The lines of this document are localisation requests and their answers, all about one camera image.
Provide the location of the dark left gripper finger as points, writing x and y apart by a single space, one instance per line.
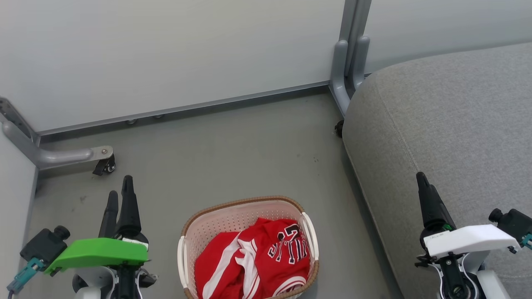
130 207
110 216

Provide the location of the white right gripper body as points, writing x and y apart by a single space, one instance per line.
469 240

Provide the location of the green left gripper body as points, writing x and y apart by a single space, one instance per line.
99 253

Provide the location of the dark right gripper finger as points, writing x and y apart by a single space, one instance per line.
425 203
440 214

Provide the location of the red white-trimmed shorts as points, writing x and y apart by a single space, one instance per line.
216 259

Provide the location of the red lettered basketball jersey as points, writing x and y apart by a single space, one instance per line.
286 272

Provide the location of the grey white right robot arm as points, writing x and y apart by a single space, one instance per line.
490 284

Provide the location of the grey fabric sofa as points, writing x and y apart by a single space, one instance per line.
449 116

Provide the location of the black caster wheel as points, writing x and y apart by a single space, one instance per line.
339 128
106 166

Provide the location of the grey metal partition foot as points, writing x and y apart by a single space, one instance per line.
54 157

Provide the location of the white laundry basket brown rim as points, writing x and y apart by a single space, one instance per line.
216 224

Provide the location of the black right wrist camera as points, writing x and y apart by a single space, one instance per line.
515 224

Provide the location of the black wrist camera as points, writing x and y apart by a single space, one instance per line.
515 224
43 247

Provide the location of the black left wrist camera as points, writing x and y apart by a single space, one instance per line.
43 247

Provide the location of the grey partition bottom rail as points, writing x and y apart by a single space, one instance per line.
187 108

